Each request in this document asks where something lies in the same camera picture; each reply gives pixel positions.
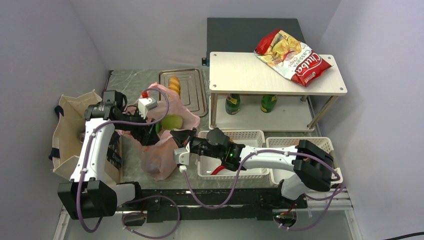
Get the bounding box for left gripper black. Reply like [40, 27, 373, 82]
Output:
[116, 105, 161, 146]

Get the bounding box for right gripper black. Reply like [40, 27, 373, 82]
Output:
[170, 127, 223, 160]

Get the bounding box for pink plastic grocery bag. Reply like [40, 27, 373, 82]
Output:
[117, 82, 200, 181]

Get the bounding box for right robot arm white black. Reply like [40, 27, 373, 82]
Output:
[170, 128, 341, 208]

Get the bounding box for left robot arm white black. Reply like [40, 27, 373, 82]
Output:
[57, 90, 160, 220]

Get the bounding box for green cabbage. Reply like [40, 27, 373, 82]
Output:
[160, 114, 184, 131]

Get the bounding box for left white plastic basket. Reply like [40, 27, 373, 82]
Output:
[196, 130, 270, 181]

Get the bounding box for white plastic basket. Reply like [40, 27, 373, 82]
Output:
[266, 137, 334, 187]
[196, 130, 270, 181]

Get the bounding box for metal baking tray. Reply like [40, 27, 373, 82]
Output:
[158, 68, 208, 117]

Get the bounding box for red chili pepper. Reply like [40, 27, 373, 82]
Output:
[210, 165, 229, 176]

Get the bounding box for bread loaf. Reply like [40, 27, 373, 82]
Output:
[168, 75, 181, 97]

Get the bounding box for left green glass bottle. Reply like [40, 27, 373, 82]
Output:
[225, 93, 241, 115]

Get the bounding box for green glass bottle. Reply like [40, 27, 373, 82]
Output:
[225, 93, 241, 115]
[260, 94, 278, 113]

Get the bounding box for beige canvas tote bag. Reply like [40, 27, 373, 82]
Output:
[49, 91, 123, 186]

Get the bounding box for white two-tier shelf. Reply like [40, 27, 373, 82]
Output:
[209, 51, 348, 132]

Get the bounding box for right green glass bottle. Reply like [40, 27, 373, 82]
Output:
[260, 94, 278, 113]

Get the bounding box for right white plastic basket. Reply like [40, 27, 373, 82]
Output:
[266, 137, 334, 187]

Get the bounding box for dark grey back panel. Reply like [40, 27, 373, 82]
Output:
[201, 17, 305, 66]

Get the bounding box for red cassava chips bag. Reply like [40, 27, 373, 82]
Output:
[254, 29, 332, 87]

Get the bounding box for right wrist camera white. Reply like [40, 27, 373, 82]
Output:
[173, 146, 190, 166]

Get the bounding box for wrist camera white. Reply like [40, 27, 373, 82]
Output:
[137, 97, 158, 120]
[173, 146, 190, 166]

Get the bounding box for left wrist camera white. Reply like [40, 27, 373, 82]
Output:
[137, 97, 158, 120]

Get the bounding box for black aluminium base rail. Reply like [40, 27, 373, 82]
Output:
[59, 188, 352, 223]

